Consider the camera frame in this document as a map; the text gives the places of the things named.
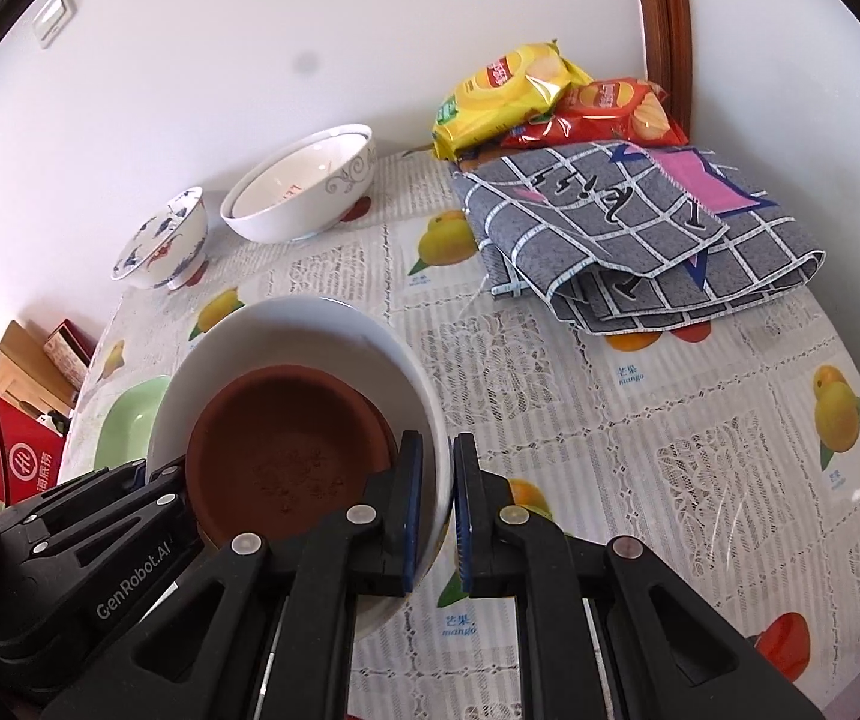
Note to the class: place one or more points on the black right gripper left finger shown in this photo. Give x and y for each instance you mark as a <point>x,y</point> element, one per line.
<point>265,630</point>

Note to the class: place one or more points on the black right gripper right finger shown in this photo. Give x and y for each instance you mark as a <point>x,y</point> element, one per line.
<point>605,630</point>

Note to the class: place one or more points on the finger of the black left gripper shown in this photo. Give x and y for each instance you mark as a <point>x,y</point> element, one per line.
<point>163,491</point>
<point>70,502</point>

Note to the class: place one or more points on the green plastic plate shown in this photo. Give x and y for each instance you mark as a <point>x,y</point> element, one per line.
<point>126,431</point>

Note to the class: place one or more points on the brown clay bowl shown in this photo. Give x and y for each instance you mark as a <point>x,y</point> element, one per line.
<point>278,449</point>

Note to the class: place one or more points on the plain white ceramic bowl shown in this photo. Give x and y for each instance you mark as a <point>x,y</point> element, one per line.
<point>334,337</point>

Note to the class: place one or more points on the red paper bag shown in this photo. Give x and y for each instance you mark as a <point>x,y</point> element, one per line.
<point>31,462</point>

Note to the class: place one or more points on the brown patterned book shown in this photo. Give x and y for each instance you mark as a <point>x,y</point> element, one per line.
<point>70,350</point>

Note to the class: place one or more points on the wooden cutting board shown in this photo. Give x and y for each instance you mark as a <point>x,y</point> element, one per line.
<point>29,377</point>

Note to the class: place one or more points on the fruit print plastic tablecloth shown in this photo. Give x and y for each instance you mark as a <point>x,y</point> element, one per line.
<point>702,444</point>

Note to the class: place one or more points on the blue crane pattern bowl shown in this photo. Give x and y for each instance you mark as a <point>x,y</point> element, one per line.
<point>167,250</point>

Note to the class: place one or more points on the large white ceramic bowl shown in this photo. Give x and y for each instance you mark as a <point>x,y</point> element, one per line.
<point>314,210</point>

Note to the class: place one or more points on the white lemon print bowl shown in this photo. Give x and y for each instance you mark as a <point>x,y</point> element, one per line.
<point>307,166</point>

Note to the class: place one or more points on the grey checked folded cloth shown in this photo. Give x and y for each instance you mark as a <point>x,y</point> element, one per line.
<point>615,238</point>

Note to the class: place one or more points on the yellow chips bag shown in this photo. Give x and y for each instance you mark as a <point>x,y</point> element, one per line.
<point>523,84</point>

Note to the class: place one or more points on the red chips bag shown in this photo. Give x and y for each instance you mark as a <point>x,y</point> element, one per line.
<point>624,108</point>

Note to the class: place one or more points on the white wall switch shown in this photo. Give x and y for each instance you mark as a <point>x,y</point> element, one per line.
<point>51,18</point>

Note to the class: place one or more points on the brown wooden door frame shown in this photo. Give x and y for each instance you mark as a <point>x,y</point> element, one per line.
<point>667,30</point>

